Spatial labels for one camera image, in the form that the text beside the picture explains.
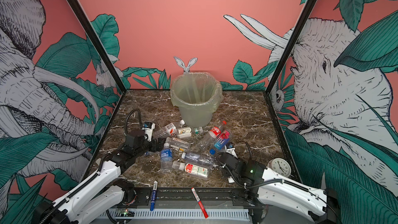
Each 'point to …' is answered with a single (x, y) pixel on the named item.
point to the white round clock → (280, 166)
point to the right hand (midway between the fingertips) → (223, 163)
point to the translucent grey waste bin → (195, 117)
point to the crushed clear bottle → (196, 158)
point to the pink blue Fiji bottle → (221, 142)
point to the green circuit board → (122, 212)
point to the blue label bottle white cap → (230, 180)
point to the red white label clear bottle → (169, 130)
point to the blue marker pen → (153, 196)
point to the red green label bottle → (197, 169)
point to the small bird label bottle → (186, 132)
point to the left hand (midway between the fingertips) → (159, 136)
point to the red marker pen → (196, 196)
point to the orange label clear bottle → (179, 144)
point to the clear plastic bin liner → (197, 90)
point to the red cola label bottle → (206, 141)
